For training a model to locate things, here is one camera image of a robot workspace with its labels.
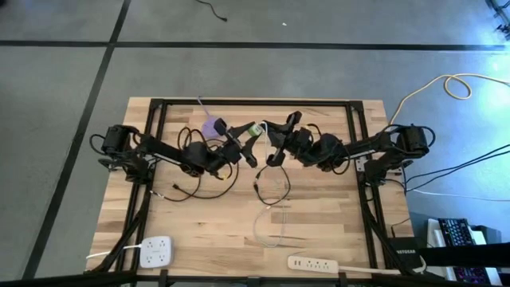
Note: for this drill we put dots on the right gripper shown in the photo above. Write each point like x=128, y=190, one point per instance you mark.
x=296, y=143

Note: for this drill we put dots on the black stand legs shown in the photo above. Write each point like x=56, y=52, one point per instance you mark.
x=503, y=28

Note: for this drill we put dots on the purple round power hub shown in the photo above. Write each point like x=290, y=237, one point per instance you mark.
x=208, y=129

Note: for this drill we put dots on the white square power strip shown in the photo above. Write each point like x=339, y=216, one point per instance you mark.
x=156, y=252

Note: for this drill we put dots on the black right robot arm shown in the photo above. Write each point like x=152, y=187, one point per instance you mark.
x=366, y=149

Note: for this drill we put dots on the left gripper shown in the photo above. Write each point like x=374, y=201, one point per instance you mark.
x=231, y=151

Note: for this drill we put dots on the backlit keyboard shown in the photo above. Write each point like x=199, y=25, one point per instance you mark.
x=472, y=276

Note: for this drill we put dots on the black keyboard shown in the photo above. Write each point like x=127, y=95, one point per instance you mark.
x=456, y=232

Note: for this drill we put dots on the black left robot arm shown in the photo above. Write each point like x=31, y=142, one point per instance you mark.
x=167, y=149

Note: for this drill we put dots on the black table frame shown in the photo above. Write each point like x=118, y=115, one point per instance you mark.
x=255, y=102

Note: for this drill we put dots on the black network switch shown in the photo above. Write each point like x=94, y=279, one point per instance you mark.
x=404, y=251

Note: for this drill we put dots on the green white charger adapter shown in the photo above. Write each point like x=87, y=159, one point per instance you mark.
x=255, y=130

